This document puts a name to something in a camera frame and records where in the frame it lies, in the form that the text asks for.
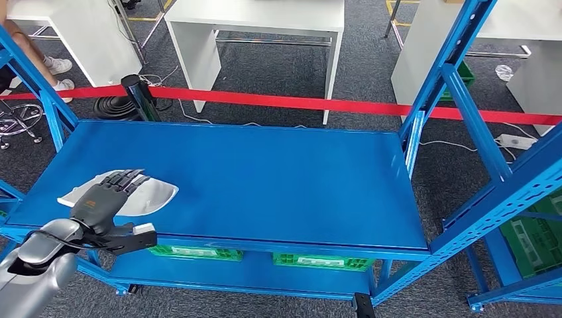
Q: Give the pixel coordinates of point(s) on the white desk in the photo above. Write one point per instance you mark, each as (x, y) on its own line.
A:
(527, 17)
(96, 48)
(197, 52)

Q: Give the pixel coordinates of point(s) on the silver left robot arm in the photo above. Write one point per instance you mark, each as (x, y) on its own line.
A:
(35, 281)

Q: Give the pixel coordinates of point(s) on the white curved plastic part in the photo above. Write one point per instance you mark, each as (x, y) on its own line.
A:
(153, 197)

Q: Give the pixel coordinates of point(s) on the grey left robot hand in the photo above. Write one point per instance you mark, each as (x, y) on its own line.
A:
(101, 204)

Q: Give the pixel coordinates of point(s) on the steel frame table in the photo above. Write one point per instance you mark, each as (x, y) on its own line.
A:
(129, 30)

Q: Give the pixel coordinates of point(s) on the chrome stool base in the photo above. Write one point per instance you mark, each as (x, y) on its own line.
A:
(19, 120)

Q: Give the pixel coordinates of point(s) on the clear crumpled plastic bag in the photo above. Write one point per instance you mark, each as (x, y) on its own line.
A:
(505, 73)

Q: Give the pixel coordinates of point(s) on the brown cardboard box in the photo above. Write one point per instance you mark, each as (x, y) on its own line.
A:
(454, 1)

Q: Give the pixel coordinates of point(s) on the red barrier tape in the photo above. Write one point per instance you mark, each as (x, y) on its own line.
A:
(285, 102)

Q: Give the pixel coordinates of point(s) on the black stanchion post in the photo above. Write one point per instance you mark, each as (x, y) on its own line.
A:
(140, 96)

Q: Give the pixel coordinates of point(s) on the person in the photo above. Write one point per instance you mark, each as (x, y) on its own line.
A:
(26, 46)

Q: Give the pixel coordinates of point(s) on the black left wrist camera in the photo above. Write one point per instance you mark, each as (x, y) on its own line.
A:
(136, 241)

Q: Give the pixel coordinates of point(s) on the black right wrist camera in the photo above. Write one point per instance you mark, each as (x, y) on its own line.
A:
(364, 307)

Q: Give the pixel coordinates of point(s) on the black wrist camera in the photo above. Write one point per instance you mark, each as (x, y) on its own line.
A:
(364, 307)
(136, 241)

